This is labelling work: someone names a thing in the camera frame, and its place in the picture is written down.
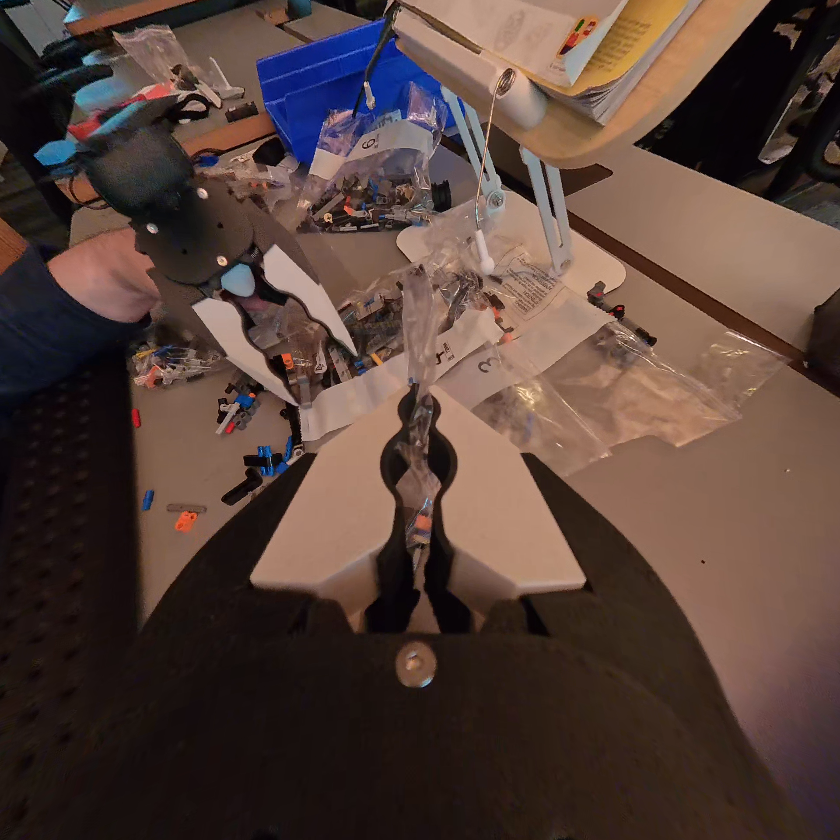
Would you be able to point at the white plastic bracket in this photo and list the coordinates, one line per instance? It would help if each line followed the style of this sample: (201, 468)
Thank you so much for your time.
(223, 82)

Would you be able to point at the person's left forearm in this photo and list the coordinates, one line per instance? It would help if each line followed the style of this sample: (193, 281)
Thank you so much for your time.
(46, 328)

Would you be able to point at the yellow instruction booklet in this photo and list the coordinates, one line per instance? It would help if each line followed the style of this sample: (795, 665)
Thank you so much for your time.
(636, 52)

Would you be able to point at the black perforated office chair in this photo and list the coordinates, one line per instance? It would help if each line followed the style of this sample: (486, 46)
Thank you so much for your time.
(65, 558)

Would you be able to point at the small bag of lego pieces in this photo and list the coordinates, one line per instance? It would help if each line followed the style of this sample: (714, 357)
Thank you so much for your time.
(417, 315)

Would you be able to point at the teal cup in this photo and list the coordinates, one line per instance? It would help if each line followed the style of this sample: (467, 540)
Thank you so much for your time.
(302, 5)

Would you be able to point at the black lego set box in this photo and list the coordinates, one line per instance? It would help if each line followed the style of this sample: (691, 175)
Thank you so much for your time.
(828, 341)

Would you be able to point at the grey car instruction booklet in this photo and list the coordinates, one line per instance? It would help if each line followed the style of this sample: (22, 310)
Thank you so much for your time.
(512, 33)

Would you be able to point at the person's left hand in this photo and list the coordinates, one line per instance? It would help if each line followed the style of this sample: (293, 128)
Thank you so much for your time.
(105, 275)

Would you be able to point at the wooden book stand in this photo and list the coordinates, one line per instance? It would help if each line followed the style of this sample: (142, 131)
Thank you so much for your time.
(656, 111)

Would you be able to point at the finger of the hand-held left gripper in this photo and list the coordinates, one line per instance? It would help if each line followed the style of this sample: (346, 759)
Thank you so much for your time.
(295, 279)
(229, 334)

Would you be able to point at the scattered loose lego pieces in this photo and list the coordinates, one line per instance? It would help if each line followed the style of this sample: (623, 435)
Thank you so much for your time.
(266, 459)

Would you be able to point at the pile of lego part bags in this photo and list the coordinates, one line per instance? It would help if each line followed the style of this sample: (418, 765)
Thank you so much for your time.
(367, 203)

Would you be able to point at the black red pouch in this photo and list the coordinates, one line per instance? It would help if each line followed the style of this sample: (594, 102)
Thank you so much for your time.
(154, 97)

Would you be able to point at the small black device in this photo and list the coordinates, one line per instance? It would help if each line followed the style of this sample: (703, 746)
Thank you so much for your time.
(241, 113)

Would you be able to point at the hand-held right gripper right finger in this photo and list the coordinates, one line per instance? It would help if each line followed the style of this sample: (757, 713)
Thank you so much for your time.
(512, 525)

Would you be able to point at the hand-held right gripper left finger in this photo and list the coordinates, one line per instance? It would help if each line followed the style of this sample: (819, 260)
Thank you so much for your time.
(328, 518)

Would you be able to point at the black rubber tyre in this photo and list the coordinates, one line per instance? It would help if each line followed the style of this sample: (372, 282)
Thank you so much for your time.
(443, 195)

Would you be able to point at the blue plastic storage bin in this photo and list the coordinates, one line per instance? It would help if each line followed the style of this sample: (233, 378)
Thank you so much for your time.
(302, 85)

